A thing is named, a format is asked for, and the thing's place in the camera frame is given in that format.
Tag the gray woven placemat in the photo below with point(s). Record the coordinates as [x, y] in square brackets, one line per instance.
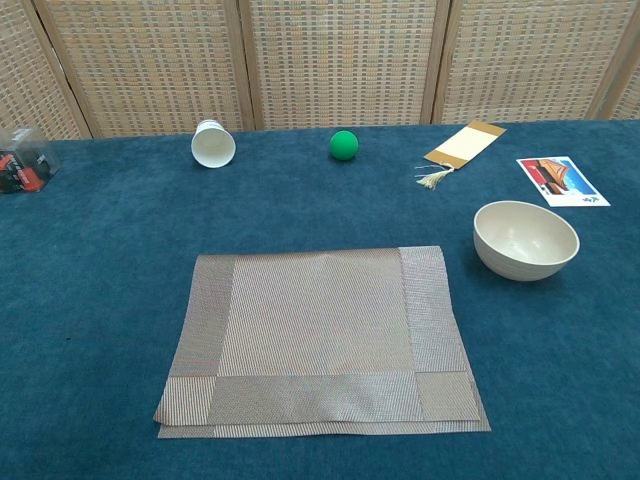
[315, 320]

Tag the beige round bowl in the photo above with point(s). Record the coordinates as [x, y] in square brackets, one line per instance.
[525, 245]

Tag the green ball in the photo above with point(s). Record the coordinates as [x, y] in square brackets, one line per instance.
[344, 145]

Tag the white paper cup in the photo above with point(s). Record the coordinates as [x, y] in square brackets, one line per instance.
[214, 146]

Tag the beige brown tasselled bookmark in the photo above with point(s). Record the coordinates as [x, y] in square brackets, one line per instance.
[467, 145]

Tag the woven rattan screen panel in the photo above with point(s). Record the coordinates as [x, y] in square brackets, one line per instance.
[340, 60]
[150, 65]
[25, 75]
[530, 55]
[630, 102]

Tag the red blue picture postcard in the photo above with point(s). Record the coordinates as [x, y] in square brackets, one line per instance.
[562, 180]

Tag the clear box with red item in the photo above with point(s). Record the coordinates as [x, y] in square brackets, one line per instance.
[25, 165]

